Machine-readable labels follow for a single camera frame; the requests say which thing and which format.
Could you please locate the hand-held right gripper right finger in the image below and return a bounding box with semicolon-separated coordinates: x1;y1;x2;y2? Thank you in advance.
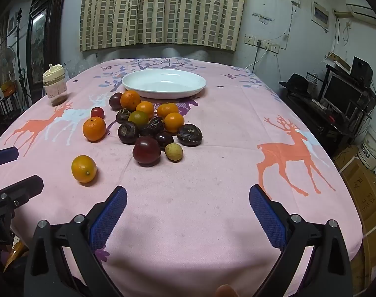
249;184;352;297

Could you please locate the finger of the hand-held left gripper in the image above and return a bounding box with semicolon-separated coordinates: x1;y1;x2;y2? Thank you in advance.
0;147;19;168
0;175;44;220

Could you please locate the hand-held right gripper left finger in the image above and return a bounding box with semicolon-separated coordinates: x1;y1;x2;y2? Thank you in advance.
23;185;128;297

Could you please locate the yellowish orange tangerine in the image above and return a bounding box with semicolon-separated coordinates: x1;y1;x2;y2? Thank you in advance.
71;155;97;183

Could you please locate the dark red plum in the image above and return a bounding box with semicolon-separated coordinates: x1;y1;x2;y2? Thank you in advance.
132;136;161;167

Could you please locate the yellow-green longan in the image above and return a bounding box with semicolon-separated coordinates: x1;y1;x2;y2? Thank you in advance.
165;143;184;162

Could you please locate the large dark water chestnut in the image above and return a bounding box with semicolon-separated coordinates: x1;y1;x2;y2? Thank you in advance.
177;124;203;147

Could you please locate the dark purple plum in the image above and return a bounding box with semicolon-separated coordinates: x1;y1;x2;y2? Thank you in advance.
109;92;123;111

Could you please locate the white oval plate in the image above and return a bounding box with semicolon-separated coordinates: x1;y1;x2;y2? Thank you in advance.
122;69;207;99

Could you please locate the person's right hand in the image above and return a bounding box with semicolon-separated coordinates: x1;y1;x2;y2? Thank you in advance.
215;284;239;297

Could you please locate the pink deer printed tablecloth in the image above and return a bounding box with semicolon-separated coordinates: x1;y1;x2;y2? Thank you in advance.
0;57;366;297

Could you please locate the clear jar with cream lid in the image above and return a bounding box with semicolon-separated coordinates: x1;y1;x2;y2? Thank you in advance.
42;63;68;107

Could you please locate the white standing fan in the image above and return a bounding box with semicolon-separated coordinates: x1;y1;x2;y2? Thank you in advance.
0;47;16;81

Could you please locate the brown cardboard box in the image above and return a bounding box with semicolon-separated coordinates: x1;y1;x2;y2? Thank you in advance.
333;145;376;285

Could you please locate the black metal stand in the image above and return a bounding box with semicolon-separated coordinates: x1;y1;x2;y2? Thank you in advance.
15;9;30;107

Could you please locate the black desk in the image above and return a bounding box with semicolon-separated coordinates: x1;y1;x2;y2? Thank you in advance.
282;91;376;158

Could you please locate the white bucket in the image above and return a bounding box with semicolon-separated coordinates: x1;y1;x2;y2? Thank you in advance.
358;130;376;171

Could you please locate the dark wooden framed cabinet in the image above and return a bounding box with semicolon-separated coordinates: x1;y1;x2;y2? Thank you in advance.
26;0;70;85

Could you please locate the black hat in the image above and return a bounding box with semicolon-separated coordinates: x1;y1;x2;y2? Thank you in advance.
279;74;312;98

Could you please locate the black computer monitor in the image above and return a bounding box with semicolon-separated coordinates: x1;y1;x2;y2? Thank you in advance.
322;74;363;115

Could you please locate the black speaker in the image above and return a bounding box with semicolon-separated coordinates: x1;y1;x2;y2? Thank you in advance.
350;56;374;89

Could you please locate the checked beige curtain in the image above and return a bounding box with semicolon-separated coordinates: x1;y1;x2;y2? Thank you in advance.
79;0;248;52

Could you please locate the white air conditioner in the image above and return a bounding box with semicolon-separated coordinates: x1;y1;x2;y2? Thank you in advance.
346;3;376;27

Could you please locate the white power cable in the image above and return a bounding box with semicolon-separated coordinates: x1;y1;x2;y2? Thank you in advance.
245;45;267;70

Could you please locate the white wall socket strip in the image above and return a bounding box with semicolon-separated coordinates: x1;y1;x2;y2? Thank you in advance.
257;40;280;52

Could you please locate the white framed wall panel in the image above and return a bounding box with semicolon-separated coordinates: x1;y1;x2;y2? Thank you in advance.
311;1;331;31

